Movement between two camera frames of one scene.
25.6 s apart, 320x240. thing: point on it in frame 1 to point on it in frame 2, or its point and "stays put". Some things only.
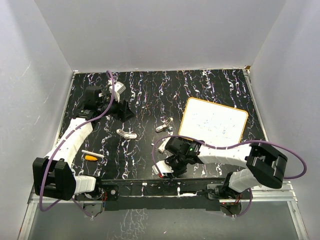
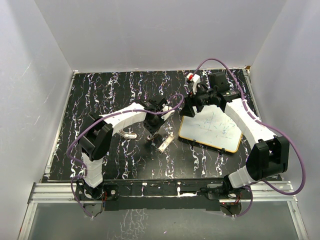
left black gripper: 122,110 to 151,130
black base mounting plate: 180,194 stays put
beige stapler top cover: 126,135 stays put
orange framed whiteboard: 212,123 stays put
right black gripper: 176,172 to 187,109
